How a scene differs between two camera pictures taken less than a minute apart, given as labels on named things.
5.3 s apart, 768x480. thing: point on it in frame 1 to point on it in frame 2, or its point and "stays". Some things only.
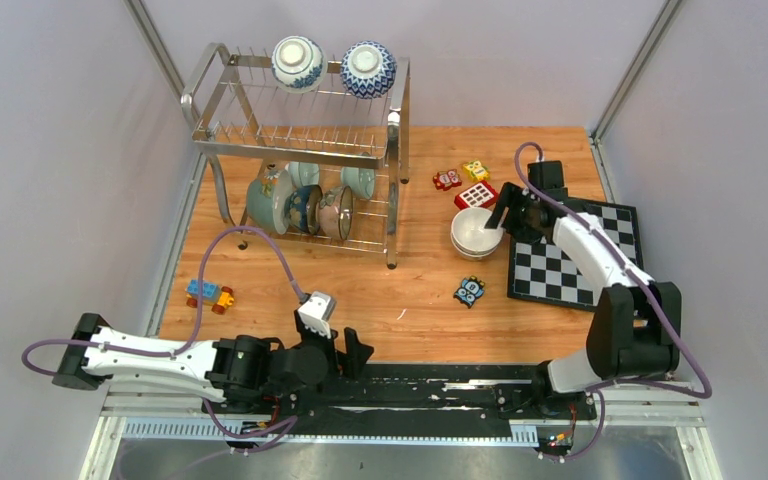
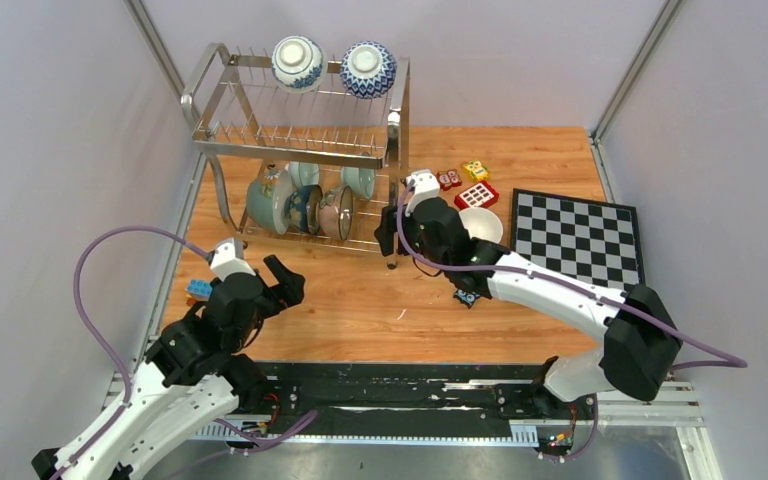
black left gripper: (355, 356) to (289, 290)
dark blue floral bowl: (301, 208) stays
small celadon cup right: (361, 180) stays
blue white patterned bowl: (368, 69) stays
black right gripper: (511, 195) to (385, 232)
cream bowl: (469, 231) stays
